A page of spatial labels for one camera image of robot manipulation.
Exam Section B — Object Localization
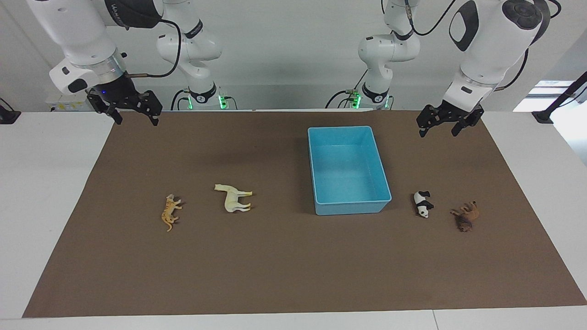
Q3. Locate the black white panda toy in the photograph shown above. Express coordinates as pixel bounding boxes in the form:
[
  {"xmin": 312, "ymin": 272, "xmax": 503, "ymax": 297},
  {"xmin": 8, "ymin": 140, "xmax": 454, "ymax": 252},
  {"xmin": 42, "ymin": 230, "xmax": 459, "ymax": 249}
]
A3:
[{"xmin": 414, "ymin": 191, "xmax": 435, "ymax": 219}]

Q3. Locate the brown lion toy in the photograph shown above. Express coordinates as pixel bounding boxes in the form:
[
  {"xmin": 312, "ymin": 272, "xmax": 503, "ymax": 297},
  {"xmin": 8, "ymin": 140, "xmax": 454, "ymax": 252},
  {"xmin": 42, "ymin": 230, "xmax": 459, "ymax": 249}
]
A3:
[{"xmin": 450, "ymin": 200, "xmax": 480, "ymax": 232}]

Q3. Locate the orange tiger toy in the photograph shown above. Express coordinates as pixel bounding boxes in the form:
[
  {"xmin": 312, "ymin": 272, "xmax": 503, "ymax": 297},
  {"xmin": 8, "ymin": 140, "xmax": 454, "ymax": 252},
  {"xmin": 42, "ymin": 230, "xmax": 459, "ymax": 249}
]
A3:
[{"xmin": 161, "ymin": 193, "xmax": 183, "ymax": 232}]

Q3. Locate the cream horse toy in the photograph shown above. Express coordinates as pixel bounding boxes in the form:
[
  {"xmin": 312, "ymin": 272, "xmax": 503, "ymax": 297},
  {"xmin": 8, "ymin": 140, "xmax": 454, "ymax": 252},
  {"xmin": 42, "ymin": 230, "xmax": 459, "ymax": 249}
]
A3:
[{"xmin": 214, "ymin": 183, "xmax": 254, "ymax": 213}]

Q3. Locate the white box yellow label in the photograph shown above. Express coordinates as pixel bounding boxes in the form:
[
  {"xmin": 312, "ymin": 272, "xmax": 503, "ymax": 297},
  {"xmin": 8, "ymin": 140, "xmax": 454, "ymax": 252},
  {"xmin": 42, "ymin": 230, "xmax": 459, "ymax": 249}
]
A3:
[{"xmin": 46, "ymin": 89, "xmax": 99, "ymax": 113}]

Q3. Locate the light blue storage box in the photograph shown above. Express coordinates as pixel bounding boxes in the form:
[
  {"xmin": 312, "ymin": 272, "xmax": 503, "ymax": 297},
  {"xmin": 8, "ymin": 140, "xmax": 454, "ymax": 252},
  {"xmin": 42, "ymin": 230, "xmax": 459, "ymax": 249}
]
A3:
[{"xmin": 307, "ymin": 126, "xmax": 393, "ymax": 216}]

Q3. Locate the black angled stand pole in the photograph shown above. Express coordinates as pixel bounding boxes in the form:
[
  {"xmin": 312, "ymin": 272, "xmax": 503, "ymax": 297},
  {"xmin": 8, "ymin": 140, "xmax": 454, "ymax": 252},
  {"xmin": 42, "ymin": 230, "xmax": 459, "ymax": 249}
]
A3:
[{"xmin": 532, "ymin": 71, "xmax": 587, "ymax": 123}]

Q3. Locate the black clamp stand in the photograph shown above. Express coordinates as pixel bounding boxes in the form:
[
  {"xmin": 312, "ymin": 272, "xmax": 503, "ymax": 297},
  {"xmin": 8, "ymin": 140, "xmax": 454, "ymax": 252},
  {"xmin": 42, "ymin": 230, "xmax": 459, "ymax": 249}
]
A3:
[{"xmin": 0, "ymin": 98, "xmax": 21, "ymax": 125}]

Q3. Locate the brown table mat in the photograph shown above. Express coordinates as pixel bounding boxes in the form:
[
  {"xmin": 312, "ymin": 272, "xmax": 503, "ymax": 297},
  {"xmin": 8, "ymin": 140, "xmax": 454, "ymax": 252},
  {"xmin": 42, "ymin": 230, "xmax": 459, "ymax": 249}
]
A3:
[{"xmin": 22, "ymin": 110, "xmax": 587, "ymax": 318}]

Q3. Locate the black right base cable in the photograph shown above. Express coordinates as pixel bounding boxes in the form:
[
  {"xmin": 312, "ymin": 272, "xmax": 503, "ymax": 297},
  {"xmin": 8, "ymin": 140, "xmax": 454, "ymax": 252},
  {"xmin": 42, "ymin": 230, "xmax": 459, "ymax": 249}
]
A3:
[{"xmin": 171, "ymin": 88, "xmax": 190, "ymax": 110}]

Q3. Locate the black base cable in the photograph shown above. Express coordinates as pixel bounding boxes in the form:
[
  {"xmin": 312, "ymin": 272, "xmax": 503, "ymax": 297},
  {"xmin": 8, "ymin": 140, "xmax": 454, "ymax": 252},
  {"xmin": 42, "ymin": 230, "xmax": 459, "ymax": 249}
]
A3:
[
  {"xmin": 325, "ymin": 68, "xmax": 368, "ymax": 110},
  {"xmin": 171, "ymin": 88, "xmax": 190, "ymax": 110}
]

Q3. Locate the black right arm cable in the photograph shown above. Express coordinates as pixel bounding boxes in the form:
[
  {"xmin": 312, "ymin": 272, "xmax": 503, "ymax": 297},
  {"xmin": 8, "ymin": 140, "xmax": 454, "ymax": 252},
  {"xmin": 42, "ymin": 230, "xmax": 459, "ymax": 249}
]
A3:
[{"xmin": 123, "ymin": 18, "xmax": 184, "ymax": 78}]

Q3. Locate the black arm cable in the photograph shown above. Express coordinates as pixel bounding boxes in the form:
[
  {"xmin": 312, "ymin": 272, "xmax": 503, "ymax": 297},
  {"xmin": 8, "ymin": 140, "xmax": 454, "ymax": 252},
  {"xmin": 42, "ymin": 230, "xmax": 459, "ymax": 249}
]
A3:
[
  {"xmin": 123, "ymin": 18, "xmax": 184, "ymax": 78},
  {"xmin": 381, "ymin": 0, "xmax": 562, "ymax": 92}
]

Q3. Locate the black left base cable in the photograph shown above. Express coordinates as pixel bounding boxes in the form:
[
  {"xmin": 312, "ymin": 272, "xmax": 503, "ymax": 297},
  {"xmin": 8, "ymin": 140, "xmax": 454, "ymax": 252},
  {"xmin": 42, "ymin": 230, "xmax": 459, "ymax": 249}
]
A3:
[{"xmin": 325, "ymin": 68, "xmax": 368, "ymax": 110}]

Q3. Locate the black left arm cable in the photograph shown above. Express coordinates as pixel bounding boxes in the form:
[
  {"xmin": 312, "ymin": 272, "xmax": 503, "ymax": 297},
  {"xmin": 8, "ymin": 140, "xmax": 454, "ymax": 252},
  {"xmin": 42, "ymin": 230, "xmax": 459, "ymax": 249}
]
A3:
[{"xmin": 381, "ymin": 0, "xmax": 562, "ymax": 92}]

